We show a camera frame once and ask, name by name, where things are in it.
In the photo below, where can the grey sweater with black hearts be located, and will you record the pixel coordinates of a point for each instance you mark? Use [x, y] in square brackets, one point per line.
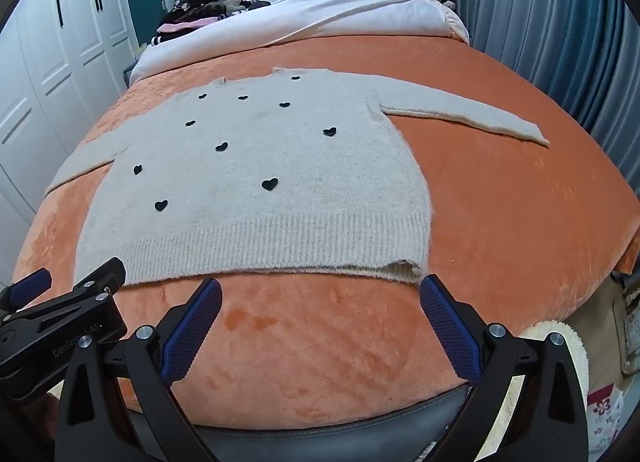
[280, 192]

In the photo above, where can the pile of dark clothes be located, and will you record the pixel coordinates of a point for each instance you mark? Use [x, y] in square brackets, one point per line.
[200, 10]

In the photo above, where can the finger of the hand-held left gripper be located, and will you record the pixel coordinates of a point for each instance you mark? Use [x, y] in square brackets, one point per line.
[30, 284]
[107, 274]

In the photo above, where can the floral patterned cloth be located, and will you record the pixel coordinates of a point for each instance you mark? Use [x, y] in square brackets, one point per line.
[602, 412]

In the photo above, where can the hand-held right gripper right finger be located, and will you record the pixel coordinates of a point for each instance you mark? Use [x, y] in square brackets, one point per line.
[450, 332]

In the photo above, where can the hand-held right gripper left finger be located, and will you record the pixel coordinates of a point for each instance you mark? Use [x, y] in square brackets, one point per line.
[195, 332]

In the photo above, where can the orange plush blanket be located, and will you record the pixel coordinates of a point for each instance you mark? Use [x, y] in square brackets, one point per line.
[500, 217]

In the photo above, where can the grey curtain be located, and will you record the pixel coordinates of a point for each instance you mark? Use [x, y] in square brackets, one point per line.
[550, 17]

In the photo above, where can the white duvet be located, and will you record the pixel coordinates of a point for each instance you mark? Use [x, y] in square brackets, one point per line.
[350, 12]

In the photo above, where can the cream fluffy rug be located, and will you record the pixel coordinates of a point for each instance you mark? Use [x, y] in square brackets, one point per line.
[577, 357]

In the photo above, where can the white wardrobe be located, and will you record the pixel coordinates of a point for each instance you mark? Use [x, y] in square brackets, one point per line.
[45, 67]

